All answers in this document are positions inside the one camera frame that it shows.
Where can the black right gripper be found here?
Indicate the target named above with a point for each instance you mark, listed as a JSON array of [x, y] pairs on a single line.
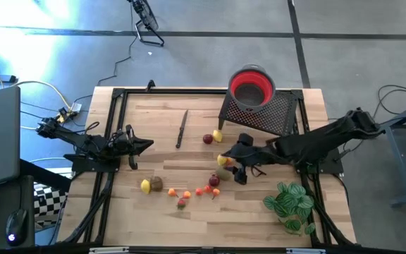
[[257, 155]]

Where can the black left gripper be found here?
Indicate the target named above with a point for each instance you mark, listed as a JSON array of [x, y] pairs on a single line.
[[120, 144]]

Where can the orange toy fruit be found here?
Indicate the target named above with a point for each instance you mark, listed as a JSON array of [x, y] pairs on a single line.
[[229, 162]]

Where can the yellow toy fruit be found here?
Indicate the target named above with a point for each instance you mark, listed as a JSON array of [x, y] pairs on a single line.
[[221, 160]]

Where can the olive brown toy fruit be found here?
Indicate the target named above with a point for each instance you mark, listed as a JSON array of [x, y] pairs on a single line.
[[224, 173]]

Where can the dark red toy pomegranate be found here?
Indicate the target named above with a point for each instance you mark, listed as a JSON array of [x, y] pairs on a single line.
[[214, 180], [207, 138]]

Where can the yellow toy lemon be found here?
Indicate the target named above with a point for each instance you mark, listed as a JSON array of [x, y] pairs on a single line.
[[217, 135], [146, 186]]

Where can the red collapsible bowl grey rim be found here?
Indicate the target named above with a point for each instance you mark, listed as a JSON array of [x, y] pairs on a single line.
[[236, 83]]

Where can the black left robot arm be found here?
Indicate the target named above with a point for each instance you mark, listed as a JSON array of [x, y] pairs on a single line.
[[83, 141]]

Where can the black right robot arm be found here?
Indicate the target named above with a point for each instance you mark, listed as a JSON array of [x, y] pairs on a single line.
[[312, 144]]

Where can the brown toy kiwi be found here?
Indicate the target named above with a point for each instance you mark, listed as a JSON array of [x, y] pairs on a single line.
[[156, 183]]

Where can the black perforated metal stand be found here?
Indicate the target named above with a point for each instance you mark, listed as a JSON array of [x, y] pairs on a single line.
[[259, 121]]

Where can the potted plant striped green leaves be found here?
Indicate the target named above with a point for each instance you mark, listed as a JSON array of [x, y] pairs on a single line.
[[296, 190]]

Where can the red toy strawberry green leaves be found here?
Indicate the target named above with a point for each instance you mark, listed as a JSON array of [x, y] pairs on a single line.
[[181, 203]]

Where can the white power adapter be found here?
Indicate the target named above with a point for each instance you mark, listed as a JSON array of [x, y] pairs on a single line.
[[70, 109]]

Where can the black white checkerboard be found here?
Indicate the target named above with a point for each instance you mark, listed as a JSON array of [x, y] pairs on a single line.
[[48, 202]]

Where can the black floor fan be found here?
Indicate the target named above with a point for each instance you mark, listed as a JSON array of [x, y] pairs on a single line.
[[146, 17]]

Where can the black computer mouse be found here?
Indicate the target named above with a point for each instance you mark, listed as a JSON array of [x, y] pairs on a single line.
[[15, 225]]

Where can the black arched bracket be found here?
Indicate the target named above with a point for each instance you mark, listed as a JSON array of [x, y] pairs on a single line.
[[150, 84]]

